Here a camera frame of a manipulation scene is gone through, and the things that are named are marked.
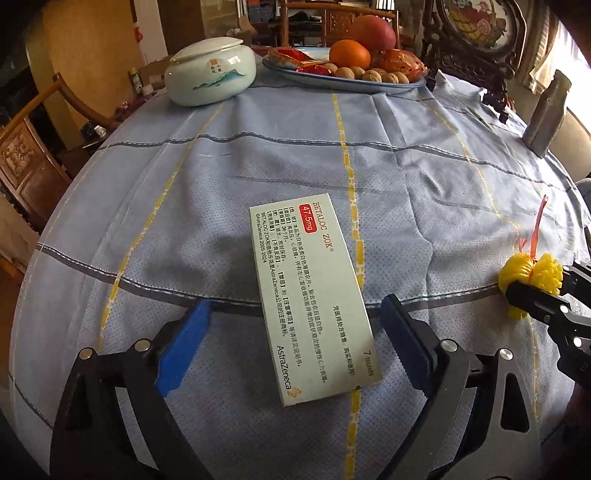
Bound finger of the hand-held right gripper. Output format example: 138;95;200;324
505;279;591;384
560;260;591;298

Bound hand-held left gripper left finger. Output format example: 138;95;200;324
50;300;213;480

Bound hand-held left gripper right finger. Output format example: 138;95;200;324
379;294;541;480

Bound yellow foam fruit net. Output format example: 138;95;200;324
498;194;564;320

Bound white medicine box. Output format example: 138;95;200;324
249;188;384;408

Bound silver metal bottle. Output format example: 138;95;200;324
522;70;572;159

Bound light blue striped tablecloth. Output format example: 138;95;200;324
8;69;591;480

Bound dark wooden side table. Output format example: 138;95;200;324
60;92;153;176

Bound carved wooden armchair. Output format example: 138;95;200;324
0;71;121;232

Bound round embroidered table screen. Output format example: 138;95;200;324
420;0;529;123

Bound orange wrapped snack bag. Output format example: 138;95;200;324
376;48;426;78

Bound pile of walnuts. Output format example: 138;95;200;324
335;66;411;86

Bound white green ceramic jar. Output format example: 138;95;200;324
165;38;258;108

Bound cardboard box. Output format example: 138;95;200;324
139;55;174;93

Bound blue oval fruit plate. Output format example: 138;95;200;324
262;46;428;95

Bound orange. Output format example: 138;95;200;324
329;39;371;70

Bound red snack packets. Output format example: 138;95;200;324
267;48;340;75

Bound red mango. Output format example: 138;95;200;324
348;15;398;51

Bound light wooden wardrobe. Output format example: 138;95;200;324
41;0;139;153

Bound glass door wooden cabinet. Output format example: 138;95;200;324
175;0;252;47

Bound carved wooden chair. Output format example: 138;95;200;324
279;0;402;47

